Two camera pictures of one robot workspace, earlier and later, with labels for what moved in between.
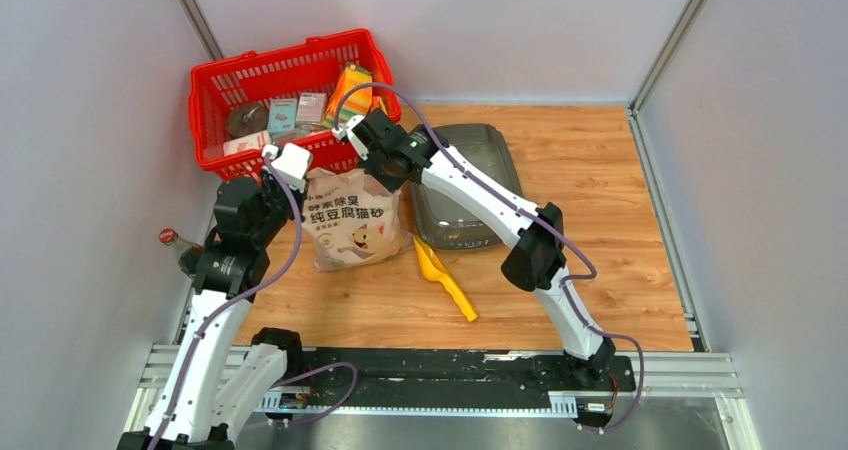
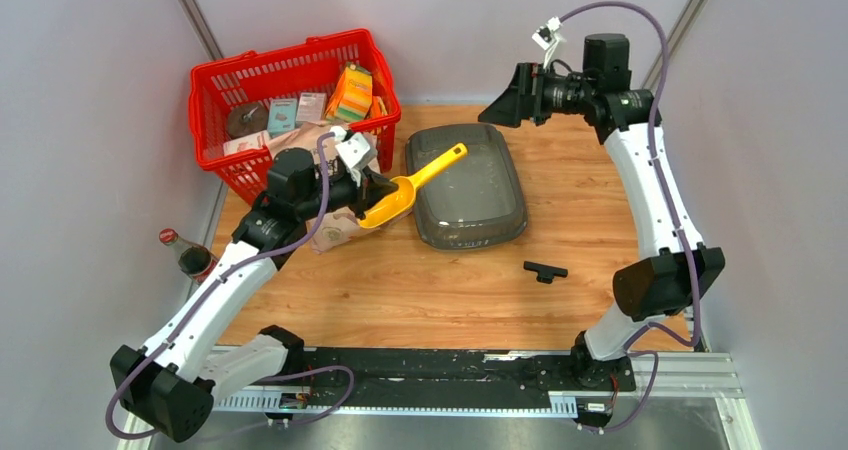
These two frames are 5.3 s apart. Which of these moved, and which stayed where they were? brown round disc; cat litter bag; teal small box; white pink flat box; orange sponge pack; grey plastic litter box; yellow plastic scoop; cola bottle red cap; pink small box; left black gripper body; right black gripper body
Moved: yellow plastic scoop; cat litter bag; right black gripper body; left black gripper body
Stayed: teal small box; grey plastic litter box; brown round disc; orange sponge pack; cola bottle red cap; pink small box; white pink flat box
